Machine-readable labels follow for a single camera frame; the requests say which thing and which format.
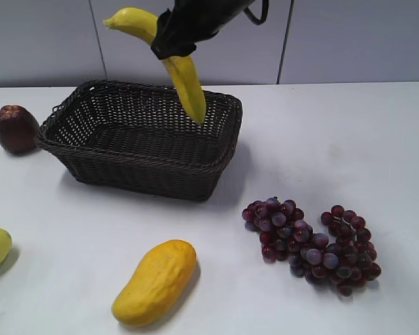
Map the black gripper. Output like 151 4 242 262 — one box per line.
151 0 257 60

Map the yellow banana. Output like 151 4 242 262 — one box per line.
103 7 207 125

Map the black woven plastic basket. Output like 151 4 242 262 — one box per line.
35 80 243 201

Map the dark red wax apple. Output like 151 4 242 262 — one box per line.
0 105 39 155

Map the orange yellow mango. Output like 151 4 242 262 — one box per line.
112 239 197 327

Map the purple grape bunch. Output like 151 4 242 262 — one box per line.
242 197 382 297

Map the black cable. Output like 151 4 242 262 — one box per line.
243 0 269 26

